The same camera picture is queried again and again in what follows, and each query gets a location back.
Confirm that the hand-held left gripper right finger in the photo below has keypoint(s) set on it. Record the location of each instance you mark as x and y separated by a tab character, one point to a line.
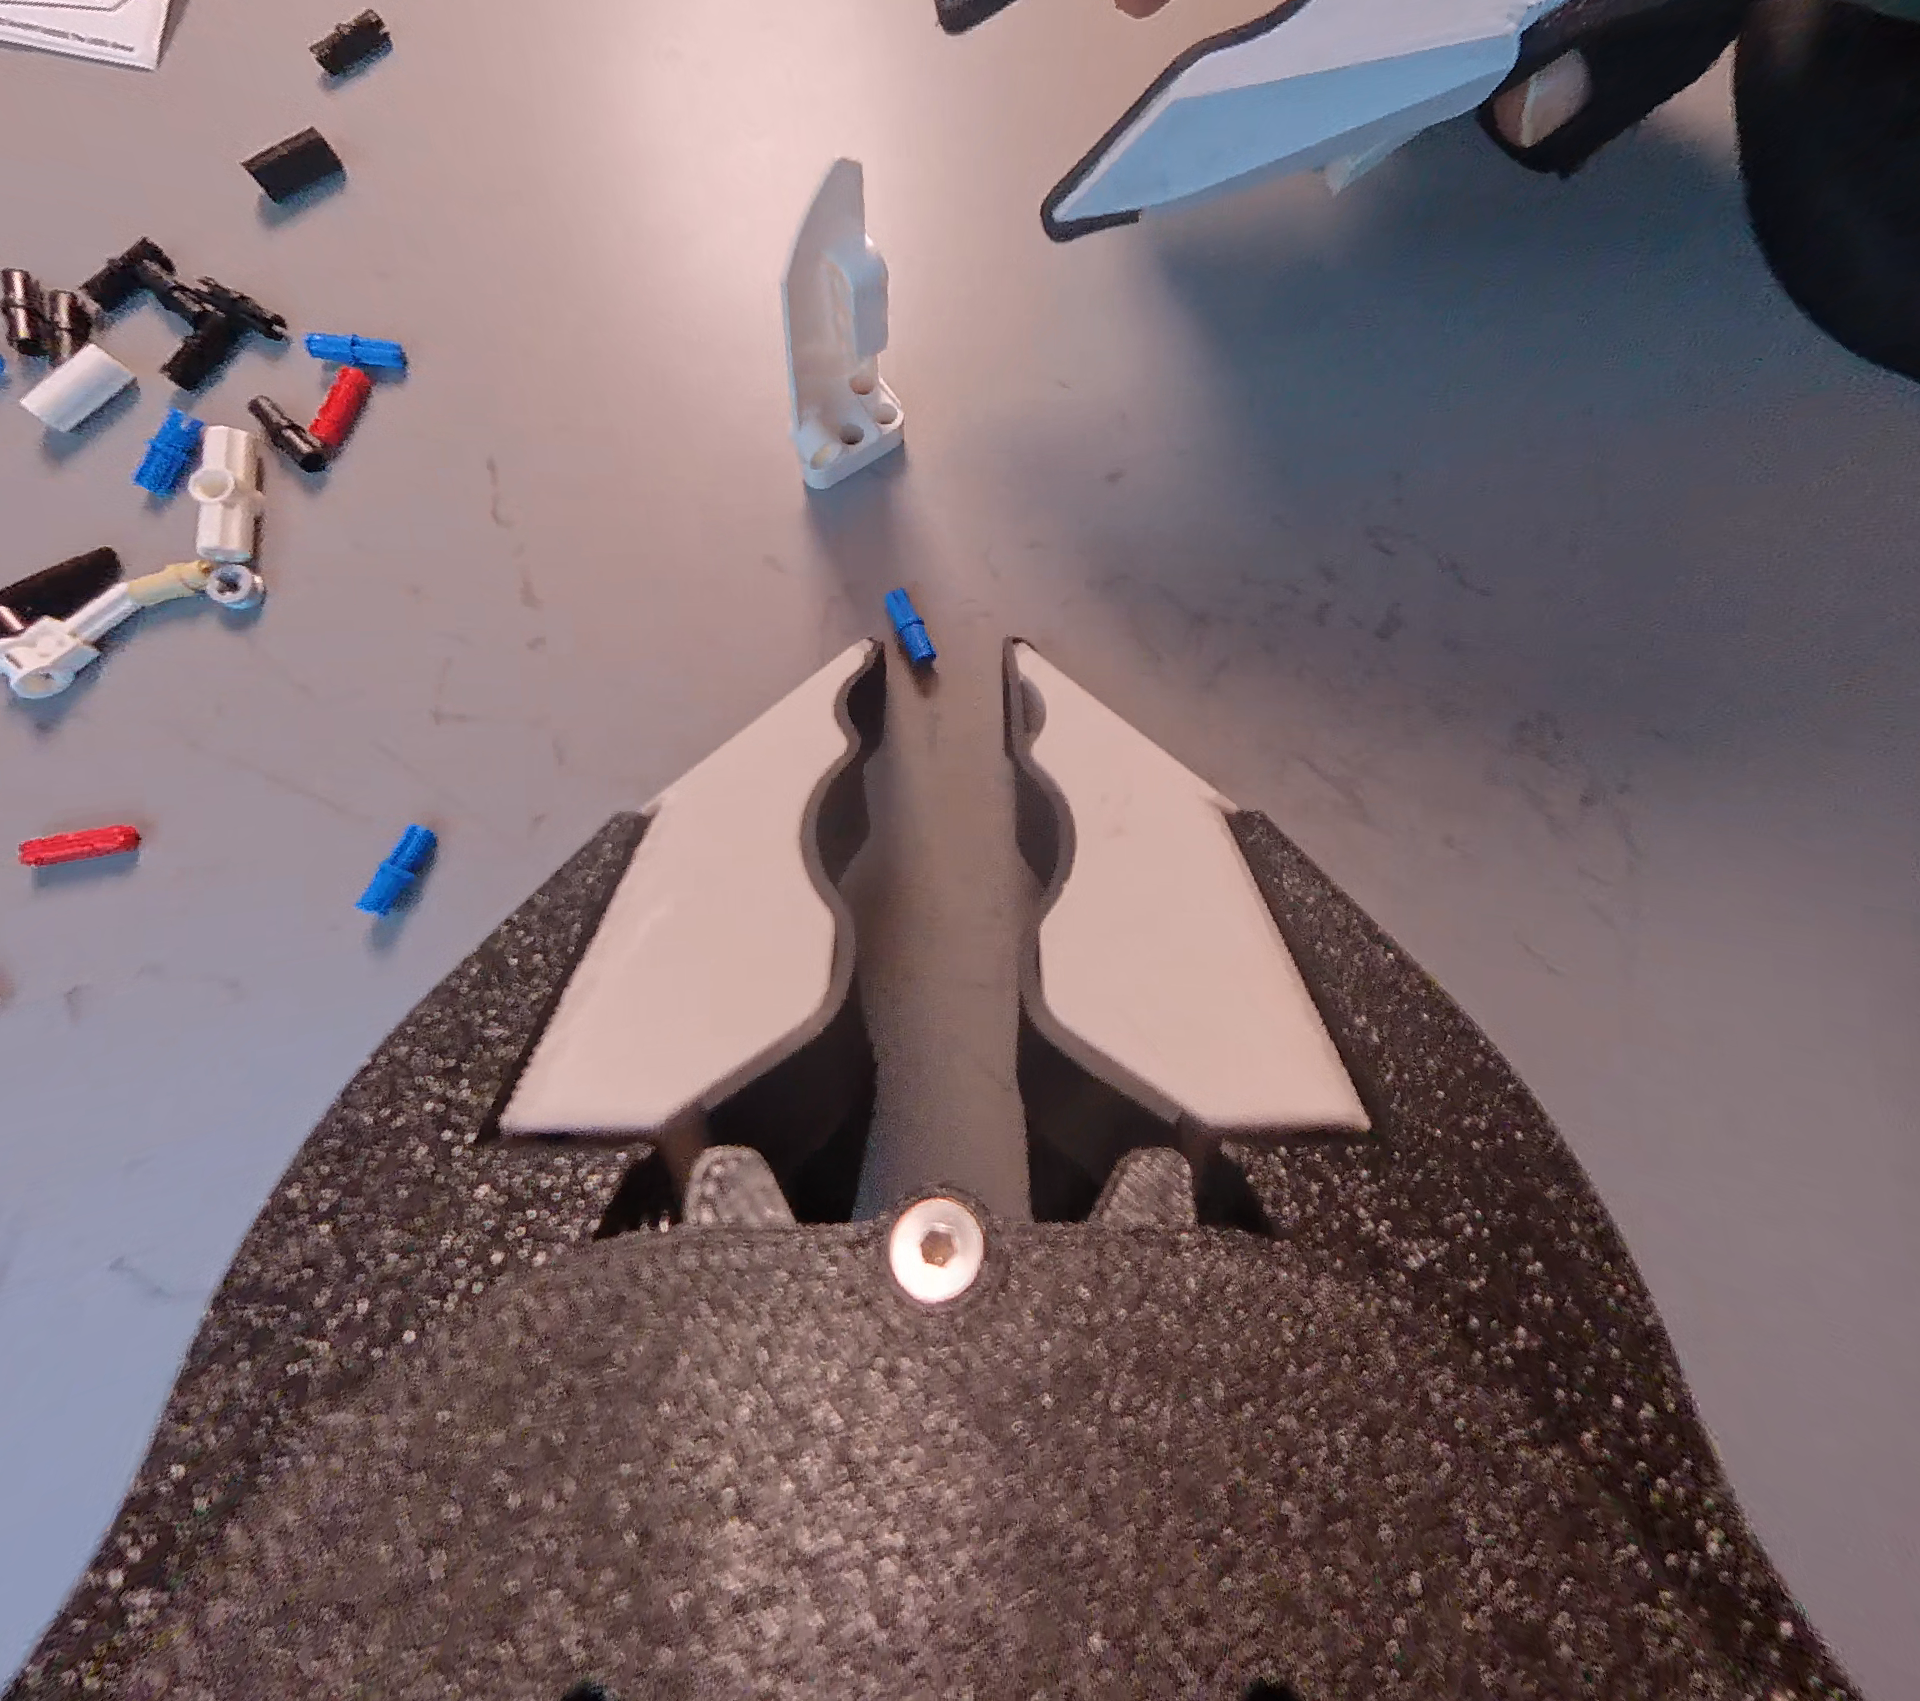
1186	972

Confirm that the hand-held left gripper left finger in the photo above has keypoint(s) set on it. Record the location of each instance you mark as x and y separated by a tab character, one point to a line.
702	972

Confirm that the blue toy pin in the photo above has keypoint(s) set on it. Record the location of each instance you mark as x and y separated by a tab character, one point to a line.
912	626

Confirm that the white toy panel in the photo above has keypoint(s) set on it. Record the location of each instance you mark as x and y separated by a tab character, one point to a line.
835	381

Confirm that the pile of small toy parts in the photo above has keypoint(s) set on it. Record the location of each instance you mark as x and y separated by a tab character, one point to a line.
230	488

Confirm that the grey desk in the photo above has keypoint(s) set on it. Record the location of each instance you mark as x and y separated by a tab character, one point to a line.
1349	677

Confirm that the black toy pin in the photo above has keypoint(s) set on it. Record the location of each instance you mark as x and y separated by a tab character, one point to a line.
349	43
292	165

